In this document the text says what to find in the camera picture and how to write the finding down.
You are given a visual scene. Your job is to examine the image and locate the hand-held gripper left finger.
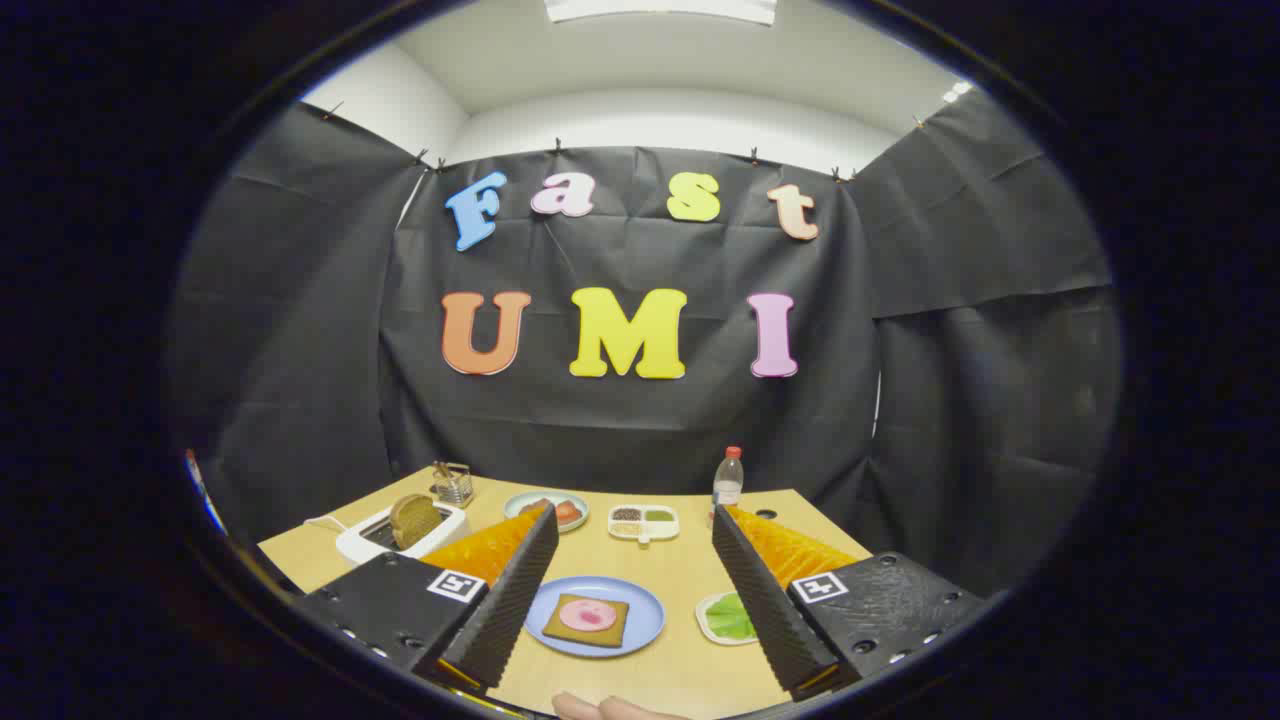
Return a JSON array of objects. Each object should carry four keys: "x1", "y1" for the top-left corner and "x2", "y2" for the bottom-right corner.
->
[{"x1": 293, "y1": 503, "x2": 561, "y2": 696}]

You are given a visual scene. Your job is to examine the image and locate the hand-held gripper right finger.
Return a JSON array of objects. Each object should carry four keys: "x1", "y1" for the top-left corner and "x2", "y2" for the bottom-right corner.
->
[{"x1": 712, "y1": 503, "x2": 991, "y2": 703}]

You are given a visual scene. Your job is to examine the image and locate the green lettuce leaf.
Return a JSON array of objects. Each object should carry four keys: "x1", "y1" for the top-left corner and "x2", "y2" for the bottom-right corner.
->
[{"x1": 705, "y1": 593, "x2": 758, "y2": 641}]

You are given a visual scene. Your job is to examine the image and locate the brown toast slice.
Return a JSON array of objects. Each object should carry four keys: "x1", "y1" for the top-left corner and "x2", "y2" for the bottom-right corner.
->
[{"x1": 389, "y1": 493, "x2": 445, "y2": 551}]

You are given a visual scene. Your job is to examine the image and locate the square bread slice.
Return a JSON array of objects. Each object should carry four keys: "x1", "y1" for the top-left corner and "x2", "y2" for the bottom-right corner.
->
[{"x1": 541, "y1": 593, "x2": 631, "y2": 649}]

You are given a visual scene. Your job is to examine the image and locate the small white square plate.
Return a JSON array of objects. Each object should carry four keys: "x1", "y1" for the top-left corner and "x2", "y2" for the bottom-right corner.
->
[{"x1": 695, "y1": 590, "x2": 761, "y2": 647}]

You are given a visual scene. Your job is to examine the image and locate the pink ham slice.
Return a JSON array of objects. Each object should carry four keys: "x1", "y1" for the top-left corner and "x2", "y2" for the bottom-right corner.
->
[{"x1": 558, "y1": 598, "x2": 619, "y2": 633}]

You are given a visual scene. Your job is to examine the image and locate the pale green plate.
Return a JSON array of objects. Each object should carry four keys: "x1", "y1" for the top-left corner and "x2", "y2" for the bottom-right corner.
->
[{"x1": 503, "y1": 490, "x2": 590, "y2": 534}]

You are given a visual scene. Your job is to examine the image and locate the blue plate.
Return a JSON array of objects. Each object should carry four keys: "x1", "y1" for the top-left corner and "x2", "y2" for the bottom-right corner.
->
[{"x1": 524, "y1": 576, "x2": 666, "y2": 659}]

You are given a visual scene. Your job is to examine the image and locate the clear red-capped water bottle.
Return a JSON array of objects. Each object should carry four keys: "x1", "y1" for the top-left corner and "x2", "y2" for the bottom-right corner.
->
[{"x1": 712, "y1": 446, "x2": 745, "y2": 528}]

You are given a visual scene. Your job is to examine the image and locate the white divided seasoning tray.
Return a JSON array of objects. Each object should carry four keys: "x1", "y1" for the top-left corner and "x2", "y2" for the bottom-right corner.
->
[{"x1": 608, "y1": 504, "x2": 681, "y2": 548}]

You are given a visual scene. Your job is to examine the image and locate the white toaster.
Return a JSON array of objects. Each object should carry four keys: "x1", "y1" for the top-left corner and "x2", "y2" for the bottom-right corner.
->
[{"x1": 335, "y1": 500, "x2": 469, "y2": 566}]

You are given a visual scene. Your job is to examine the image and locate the black backdrop cloth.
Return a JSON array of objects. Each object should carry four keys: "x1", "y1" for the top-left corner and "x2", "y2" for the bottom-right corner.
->
[{"x1": 165, "y1": 85, "x2": 1126, "y2": 601}]

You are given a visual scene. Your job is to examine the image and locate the white and red object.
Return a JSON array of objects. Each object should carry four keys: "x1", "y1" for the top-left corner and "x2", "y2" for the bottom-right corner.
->
[{"x1": 185, "y1": 450, "x2": 227, "y2": 533}]

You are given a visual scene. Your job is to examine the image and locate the ceiling light panel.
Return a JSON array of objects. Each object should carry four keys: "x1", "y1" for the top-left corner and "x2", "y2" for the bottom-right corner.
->
[{"x1": 545, "y1": 0, "x2": 779, "y2": 26}]

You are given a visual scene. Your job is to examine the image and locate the wire mesh holder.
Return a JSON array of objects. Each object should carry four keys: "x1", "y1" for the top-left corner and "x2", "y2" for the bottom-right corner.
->
[{"x1": 431, "y1": 461, "x2": 475, "y2": 508}]

